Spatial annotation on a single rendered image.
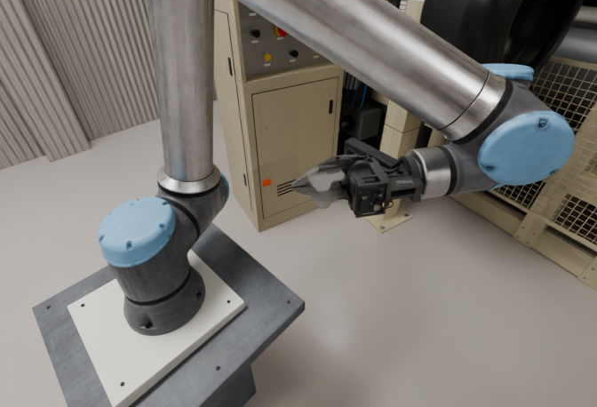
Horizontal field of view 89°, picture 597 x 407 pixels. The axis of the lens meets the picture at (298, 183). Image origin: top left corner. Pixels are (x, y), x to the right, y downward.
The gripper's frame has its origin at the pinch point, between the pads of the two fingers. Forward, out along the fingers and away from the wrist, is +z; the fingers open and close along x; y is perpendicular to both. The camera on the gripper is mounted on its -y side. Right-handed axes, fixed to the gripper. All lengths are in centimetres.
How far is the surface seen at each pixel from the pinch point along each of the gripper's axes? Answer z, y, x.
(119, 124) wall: 142, -236, 91
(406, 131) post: -64, -84, 43
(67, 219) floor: 137, -113, 94
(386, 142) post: -58, -91, 53
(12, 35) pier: 161, -198, 3
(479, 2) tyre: -60, -49, -17
